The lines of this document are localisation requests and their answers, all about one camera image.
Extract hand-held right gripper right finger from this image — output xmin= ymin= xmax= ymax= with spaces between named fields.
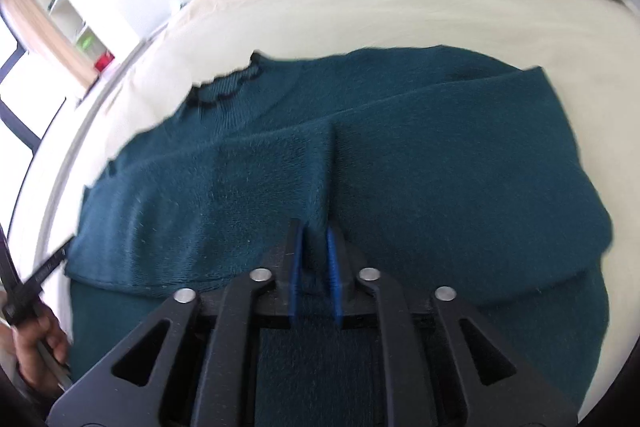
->
xmin=325 ymin=226 xmax=581 ymax=427

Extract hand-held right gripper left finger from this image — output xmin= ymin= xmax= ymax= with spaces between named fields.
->
xmin=47 ymin=218 xmax=306 ymax=427

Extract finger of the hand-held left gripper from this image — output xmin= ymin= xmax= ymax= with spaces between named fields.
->
xmin=0 ymin=222 xmax=73 ymax=328

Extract dark teal knit sweater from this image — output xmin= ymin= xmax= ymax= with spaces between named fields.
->
xmin=65 ymin=47 xmax=615 ymax=427

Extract person's left hand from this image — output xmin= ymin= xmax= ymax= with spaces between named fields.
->
xmin=11 ymin=307 xmax=72 ymax=390

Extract black framed window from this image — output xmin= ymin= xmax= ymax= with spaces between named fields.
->
xmin=0 ymin=2 xmax=43 ymax=152

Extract beige curtain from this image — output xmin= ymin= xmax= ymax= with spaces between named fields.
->
xmin=0 ymin=0 xmax=98 ymax=90

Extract bed with beige sheet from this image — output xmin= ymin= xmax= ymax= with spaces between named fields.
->
xmin=30 ymin=0 xmax=636 ymax=408

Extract white built-in shelf unit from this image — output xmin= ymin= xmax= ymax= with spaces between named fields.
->
xmin=27 ymin=0 xmax=118 ymax=78

